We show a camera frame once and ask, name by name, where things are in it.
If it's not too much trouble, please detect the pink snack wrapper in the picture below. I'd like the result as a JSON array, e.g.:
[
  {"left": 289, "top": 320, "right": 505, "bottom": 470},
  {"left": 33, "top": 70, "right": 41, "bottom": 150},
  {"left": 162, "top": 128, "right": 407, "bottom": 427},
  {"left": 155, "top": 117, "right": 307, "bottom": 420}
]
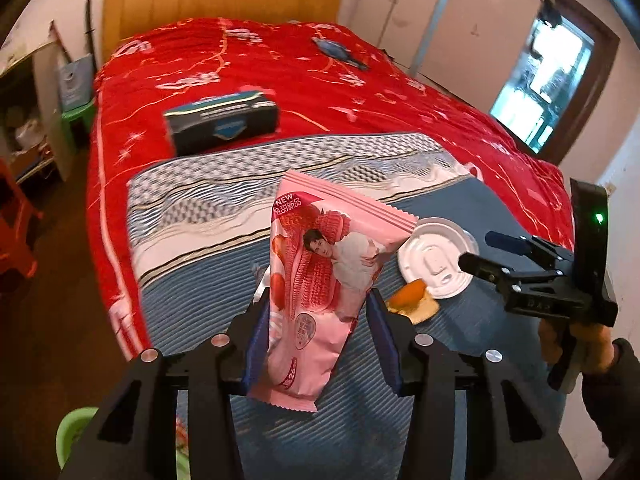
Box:
[{"left": 246, "top": 170, "right": 418, "bottom": 413}]

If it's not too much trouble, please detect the wide white wardrobe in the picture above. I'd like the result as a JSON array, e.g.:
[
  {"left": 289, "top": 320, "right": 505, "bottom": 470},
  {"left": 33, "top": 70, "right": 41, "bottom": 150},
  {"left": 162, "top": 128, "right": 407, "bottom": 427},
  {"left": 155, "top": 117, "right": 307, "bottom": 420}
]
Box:
[{"left": 417, "top": 0, "right": 546, "bottom": 96}]

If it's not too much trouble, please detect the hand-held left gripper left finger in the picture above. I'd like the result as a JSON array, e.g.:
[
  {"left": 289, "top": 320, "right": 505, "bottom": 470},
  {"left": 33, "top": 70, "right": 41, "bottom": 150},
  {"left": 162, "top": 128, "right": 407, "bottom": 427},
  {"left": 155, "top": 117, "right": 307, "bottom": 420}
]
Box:
[{"left": 57, "top": 287, "right": 273, "bottom": 480}]

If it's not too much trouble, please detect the narrow white wardrobe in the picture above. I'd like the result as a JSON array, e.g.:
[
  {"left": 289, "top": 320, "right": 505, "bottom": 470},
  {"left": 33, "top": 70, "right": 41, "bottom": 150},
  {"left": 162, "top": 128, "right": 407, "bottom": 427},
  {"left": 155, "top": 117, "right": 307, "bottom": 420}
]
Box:
[{"left": 345, "top": 0, "right": 456, "bottom": 56}]

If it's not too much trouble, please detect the white plastic bag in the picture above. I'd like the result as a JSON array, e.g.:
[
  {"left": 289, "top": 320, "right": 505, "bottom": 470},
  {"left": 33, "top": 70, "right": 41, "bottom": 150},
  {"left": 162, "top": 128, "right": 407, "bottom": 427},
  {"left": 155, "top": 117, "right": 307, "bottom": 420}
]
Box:
[{"left": 12, "top": 120, "right": 43, "bottom": 151}]

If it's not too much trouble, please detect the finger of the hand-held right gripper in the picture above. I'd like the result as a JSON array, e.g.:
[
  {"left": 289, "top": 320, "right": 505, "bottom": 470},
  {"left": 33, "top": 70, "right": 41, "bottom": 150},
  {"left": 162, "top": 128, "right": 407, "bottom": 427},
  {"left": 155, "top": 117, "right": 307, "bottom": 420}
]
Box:
[
  {"left": 485, "top": 230, "right": 572, "bottom": 272},
  {"left": 457, "top": 252, "right": 516, "bottom": 287}
]

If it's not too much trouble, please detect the green plastic basket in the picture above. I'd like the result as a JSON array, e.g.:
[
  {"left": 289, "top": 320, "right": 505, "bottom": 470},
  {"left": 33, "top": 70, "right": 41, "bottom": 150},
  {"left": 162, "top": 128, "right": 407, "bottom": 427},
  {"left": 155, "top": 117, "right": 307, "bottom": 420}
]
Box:
[{"left": 55, "top": 406, "right": 98, "bottom": 471}]

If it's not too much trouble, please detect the blue striped mat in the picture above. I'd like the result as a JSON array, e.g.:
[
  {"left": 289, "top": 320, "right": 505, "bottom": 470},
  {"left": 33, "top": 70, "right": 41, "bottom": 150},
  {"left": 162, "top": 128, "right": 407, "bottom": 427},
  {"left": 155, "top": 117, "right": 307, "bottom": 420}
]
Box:
[{"left": 127, "top": 132, "right": 571, "bottom": 480}]

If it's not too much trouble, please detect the orange peel scrap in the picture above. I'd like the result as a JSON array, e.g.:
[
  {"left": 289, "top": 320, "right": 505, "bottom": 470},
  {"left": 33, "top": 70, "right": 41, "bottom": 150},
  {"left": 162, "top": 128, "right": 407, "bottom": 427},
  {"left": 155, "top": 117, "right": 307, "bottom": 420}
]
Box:
[{"left": 387, "top": 280, "right": 441, "bottom": 325}]

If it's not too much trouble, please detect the black sheathed sword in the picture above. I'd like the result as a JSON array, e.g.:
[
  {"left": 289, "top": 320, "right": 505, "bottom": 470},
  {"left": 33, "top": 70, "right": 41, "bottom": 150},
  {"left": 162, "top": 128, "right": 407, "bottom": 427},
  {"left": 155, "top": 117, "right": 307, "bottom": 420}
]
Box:
[{"left": 85, "top": 0, "right": 98, "bottom": 66}]

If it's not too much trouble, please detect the white cup lid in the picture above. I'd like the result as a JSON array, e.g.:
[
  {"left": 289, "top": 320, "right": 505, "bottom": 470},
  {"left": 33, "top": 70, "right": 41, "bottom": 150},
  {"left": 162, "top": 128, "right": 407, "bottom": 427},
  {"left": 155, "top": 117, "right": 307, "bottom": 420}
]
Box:
[{"left": 397, "top": 217, "right": 480, "bottom": 300}]

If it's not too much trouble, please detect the person's right forearm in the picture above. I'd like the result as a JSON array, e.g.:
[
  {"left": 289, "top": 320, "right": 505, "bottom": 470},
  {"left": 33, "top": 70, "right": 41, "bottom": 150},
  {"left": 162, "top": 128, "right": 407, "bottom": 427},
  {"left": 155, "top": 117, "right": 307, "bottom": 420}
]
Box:
[{"left": 580, "top": 338, "right": 640, "bottom": 461}]

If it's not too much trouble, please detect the red patterned blanket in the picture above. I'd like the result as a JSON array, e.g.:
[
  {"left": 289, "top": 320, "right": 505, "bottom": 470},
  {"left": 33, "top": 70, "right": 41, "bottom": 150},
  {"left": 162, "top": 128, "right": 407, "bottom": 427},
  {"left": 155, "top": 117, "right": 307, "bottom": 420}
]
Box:
[{"left": 86, "top": 17, "right": 576, "bottom": 361}]

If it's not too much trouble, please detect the brown wooden stick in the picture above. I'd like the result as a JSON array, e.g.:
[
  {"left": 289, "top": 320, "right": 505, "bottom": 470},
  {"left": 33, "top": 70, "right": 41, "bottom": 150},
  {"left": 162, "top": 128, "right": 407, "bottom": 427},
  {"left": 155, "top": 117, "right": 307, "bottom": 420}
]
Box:
[{"left": 48, "top": 20, "right": 71, "bottom": 61}]

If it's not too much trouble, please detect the window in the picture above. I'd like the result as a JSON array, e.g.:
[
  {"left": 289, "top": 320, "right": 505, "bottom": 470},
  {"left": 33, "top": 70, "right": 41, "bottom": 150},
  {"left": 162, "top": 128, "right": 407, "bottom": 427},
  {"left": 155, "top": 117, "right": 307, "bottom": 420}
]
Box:
[{"left": 489, "top": 17, "right": 596, "bottom": 153}]

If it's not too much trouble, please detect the wooden desk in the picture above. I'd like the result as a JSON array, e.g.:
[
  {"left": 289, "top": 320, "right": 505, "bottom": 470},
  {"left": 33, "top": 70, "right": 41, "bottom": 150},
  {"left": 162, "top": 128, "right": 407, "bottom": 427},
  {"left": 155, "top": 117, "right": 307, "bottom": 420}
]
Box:
[{"left": 0, "top": 40, "right": 76, "bottom": 186}]

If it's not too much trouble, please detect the green plastic stool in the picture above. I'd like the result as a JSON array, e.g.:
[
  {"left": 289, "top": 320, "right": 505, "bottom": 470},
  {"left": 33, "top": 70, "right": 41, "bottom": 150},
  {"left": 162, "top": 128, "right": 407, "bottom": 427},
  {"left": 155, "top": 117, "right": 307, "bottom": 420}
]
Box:
[{"left": 61, "top": 97, "right": 96, "bottom": 148}]

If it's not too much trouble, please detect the black tissue box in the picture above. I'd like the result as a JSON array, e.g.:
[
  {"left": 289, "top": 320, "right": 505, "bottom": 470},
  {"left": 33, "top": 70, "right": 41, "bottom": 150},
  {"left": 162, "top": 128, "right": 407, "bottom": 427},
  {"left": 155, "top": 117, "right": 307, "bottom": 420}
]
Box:
[{"left": 164, "top": 89, "right": 280, "bottom": 156}]

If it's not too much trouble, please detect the person's right hand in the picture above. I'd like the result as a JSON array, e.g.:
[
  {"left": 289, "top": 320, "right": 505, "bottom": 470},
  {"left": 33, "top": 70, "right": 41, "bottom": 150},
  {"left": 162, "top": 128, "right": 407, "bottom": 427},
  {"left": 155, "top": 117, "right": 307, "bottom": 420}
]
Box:
[{"left": 539, "top": 317, "right": 618, "bottom": 376}]

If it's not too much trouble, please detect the blue toy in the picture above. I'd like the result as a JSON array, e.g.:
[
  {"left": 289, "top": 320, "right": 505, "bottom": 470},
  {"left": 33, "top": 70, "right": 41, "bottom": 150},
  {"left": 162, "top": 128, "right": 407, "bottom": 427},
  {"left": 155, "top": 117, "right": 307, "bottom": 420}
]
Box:
[{"left": 311, "top": 36, "right": 371, "bottom": 72}]

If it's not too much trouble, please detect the blue paper bag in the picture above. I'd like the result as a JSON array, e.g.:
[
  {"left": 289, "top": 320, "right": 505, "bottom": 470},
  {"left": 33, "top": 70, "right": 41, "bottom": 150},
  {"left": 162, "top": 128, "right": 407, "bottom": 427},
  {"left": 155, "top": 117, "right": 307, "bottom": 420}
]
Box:
[{"left": 57, "top": 55, "right": 96, "bottom": 111}]

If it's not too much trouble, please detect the red plastic stool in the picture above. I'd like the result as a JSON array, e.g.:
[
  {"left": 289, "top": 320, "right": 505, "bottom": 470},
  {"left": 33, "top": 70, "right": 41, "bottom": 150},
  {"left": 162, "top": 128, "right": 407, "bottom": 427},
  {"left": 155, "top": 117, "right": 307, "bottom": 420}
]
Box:
[{"left": 0, "top": 157, "right": 43, "bottom": 281}]

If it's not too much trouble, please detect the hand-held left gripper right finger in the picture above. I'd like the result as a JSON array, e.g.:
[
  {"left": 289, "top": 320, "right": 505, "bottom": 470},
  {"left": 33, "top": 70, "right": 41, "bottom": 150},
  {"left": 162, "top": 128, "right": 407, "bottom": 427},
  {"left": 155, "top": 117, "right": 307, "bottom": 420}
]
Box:
[{"left": 365, "top": 290, "right": 583, "bottom": 480}]

